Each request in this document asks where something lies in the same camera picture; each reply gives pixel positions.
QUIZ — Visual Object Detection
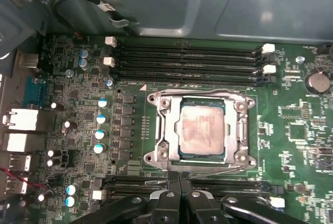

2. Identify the CPU socket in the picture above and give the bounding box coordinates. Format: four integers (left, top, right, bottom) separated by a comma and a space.
144, 87, 257, 175

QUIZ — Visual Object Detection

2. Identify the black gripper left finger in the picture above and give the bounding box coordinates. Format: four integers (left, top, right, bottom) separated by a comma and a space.
74, 172, 181, 224

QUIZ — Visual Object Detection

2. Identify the CPU with silver top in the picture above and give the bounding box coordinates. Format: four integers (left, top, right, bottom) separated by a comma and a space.
174, 96, 227, 164

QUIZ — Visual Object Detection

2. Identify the thin red wire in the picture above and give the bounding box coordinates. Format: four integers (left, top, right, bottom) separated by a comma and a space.
0, 167, 50, 189

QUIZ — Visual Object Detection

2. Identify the metal socket cover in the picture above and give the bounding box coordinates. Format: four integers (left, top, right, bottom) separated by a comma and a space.
166, 95, 240, 165

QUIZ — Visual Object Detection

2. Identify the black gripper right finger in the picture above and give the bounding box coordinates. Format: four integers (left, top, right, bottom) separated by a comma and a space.
181, 172, 299, 224

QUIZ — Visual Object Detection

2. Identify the silver rear port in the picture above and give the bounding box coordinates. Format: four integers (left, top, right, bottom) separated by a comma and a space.
0, 176, 29, 193
2, 109, 40, 131
17, 52, 40, 69
2, 133, 40, 153
9, 155, 32, 172

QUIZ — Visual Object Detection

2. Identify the black RAM slot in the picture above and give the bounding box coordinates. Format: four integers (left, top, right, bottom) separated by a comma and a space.
105, 36, 276, 55
106, 174, 263, 185
103, 47, 276, 65
92, 178, 285, 194
91, 190, 287, 209
111, 70, 276, 87
103, 57, 276, 75

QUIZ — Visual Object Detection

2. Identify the black PC case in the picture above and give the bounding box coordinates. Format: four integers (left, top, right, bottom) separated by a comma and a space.
0, 0, 333, 157

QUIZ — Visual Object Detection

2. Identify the blue rear port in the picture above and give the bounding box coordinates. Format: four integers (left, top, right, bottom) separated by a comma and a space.
23, 76, 49, 108

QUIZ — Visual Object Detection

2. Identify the round coin battery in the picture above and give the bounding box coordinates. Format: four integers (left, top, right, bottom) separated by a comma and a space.
305, 69, 330, 95

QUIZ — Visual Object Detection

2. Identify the green motherboard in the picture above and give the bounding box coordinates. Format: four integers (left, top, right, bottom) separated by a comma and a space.
12, 33, 333, 224

